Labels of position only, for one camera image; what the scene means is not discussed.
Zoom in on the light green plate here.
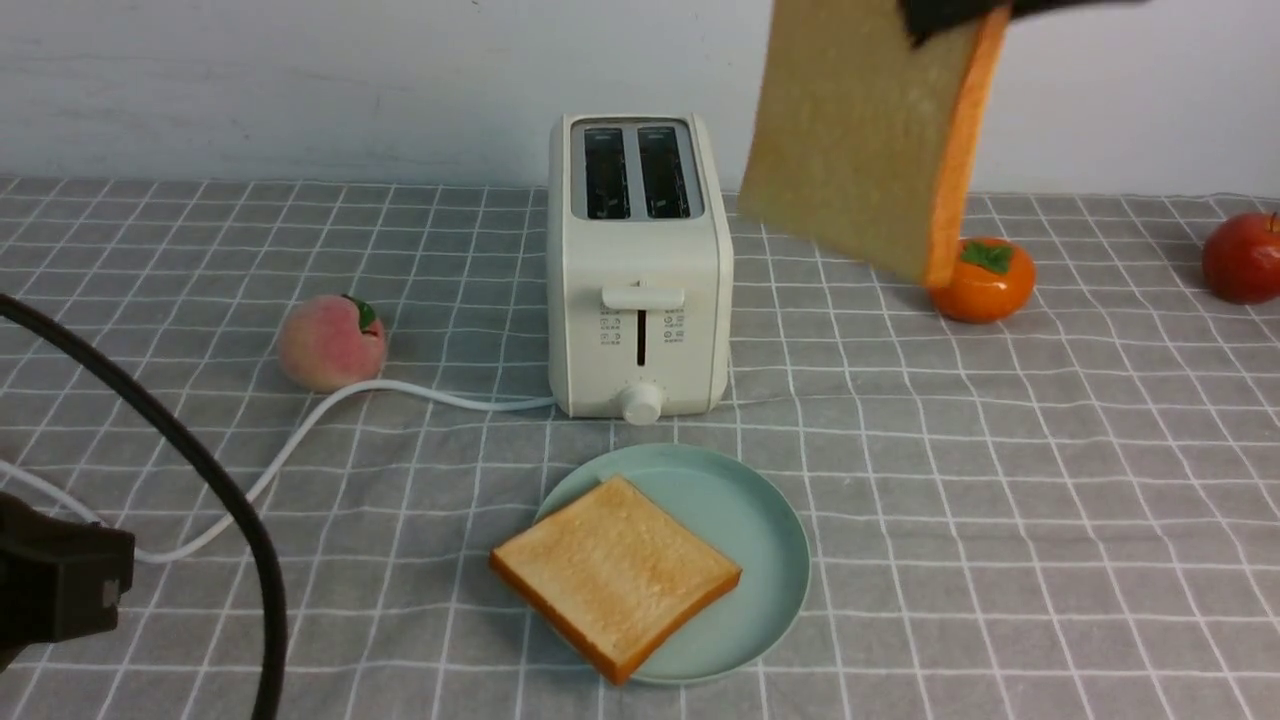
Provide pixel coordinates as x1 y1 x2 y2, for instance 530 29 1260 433
531 443 813 685

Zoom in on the pink peach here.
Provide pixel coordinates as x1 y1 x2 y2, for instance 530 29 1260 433
276 293 388 393

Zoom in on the grey checked tablecloth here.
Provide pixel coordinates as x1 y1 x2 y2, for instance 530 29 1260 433
1 177 1279 719

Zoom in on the white power cable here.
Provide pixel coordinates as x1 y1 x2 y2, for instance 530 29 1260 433
0 379 557 564

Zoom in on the orange persimmon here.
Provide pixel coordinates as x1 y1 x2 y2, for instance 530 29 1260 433
929 237 1037 324

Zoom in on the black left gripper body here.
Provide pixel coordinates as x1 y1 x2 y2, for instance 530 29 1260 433
1 493 134 669

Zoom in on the red apple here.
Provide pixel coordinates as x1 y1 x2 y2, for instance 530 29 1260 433
1201 211 1279 305

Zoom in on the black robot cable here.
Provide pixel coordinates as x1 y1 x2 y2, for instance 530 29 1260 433
0 293 289 720

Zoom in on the white two-slot toaster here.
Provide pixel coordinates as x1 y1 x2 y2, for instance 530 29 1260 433
545 114 735 425

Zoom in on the toast slice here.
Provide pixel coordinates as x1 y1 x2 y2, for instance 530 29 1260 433
739 1 1011 288
489 475 742 685

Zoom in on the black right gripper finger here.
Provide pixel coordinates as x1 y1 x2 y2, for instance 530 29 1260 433
899 0 1140 47

